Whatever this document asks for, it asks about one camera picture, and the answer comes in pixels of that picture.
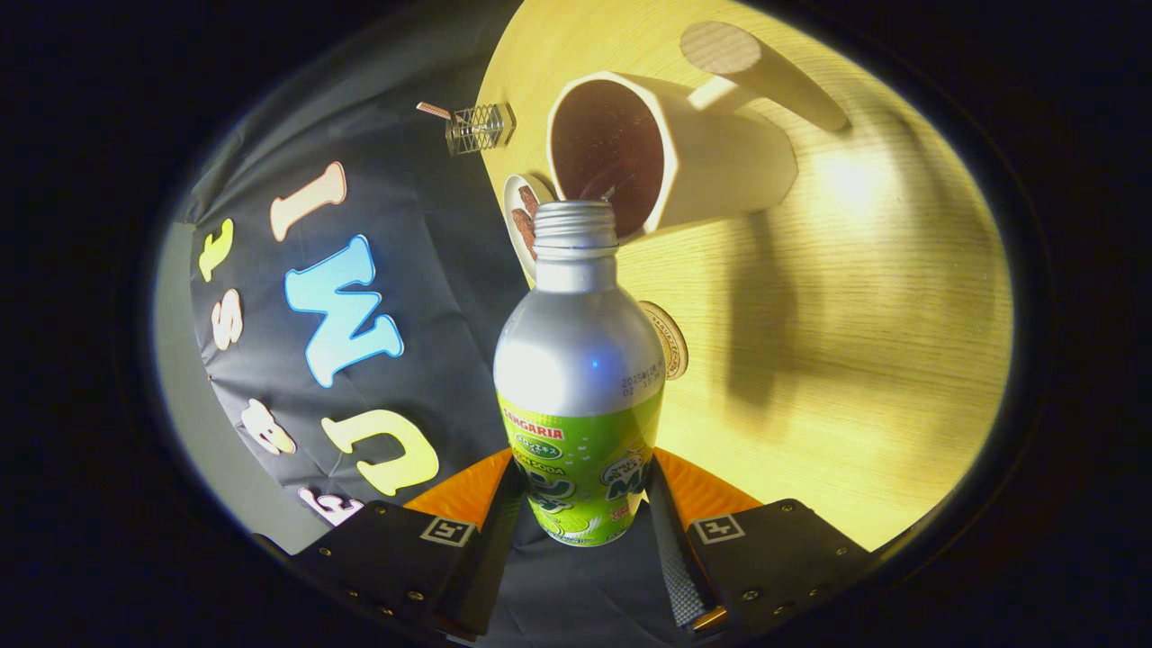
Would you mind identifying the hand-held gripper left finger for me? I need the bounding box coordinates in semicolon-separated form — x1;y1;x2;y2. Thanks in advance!
288;447;525;642

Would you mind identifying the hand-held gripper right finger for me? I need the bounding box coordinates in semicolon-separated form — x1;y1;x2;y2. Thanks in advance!
643;447;878;642

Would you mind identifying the round wooden coaster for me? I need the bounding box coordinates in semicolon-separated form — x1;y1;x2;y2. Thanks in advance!
637;301;689;381

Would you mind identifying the silver green juice bottle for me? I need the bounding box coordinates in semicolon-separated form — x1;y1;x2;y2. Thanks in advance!
492;200;667;547

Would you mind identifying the cream cup with wooden handle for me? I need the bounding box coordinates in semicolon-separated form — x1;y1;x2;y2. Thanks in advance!
546;22;850;242

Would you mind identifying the wooden table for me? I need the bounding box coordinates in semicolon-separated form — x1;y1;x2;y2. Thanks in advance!
475;0;1016;552

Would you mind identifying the white plate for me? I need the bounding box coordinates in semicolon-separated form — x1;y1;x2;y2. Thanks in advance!
502;174;557;287

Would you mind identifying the wire mesh holder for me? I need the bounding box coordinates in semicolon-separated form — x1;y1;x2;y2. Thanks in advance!
445;103;518;156

